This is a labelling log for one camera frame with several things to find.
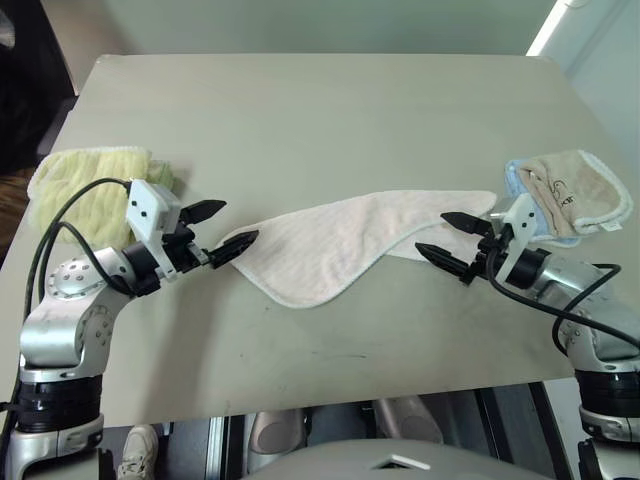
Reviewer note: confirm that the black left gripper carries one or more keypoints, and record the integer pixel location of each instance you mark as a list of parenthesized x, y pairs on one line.
[(182, 252)]

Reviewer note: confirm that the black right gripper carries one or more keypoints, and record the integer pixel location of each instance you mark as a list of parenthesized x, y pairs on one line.
[(487, 257)]

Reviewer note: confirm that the pale pink towel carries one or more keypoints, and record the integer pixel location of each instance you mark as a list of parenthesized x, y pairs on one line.
[(340, 235)]

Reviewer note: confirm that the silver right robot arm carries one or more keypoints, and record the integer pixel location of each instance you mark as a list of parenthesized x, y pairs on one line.
[(565, 280)]

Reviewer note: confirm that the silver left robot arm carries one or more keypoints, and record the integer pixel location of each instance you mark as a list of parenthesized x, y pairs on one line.
[(50, 330)]

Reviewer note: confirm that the folded light green towel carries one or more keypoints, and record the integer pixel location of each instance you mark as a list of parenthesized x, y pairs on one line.
[(162, 172)]

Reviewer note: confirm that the folded beige towel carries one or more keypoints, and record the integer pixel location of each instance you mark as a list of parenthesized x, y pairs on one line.
[(575, 180)]

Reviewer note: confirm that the folded yellow towel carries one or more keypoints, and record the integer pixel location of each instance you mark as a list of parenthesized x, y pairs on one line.
[(95, 165)]

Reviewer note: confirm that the brown rounded shape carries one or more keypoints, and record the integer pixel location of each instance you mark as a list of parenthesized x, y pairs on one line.
[(272, 440), (407, 417)]

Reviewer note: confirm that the white sneaker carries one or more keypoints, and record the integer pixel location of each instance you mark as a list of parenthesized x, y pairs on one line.
[(137, 452)]

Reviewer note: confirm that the black chair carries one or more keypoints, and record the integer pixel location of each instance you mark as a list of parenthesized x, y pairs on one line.
[(25, 75)]

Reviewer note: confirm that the grey robot torso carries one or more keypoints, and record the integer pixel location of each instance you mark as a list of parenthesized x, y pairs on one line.
[(325, 460)]

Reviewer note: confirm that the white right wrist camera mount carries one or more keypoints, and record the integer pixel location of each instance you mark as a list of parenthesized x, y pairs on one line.
[(522, 215)]

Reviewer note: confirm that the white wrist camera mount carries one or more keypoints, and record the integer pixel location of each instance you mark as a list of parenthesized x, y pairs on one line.
[(145, 210), (522, 215)]

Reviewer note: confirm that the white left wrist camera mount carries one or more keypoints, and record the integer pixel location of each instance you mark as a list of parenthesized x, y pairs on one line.
[(145, 210)]

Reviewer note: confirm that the white window frame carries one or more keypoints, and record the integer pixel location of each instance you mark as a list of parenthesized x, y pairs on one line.
[(560, 30)]

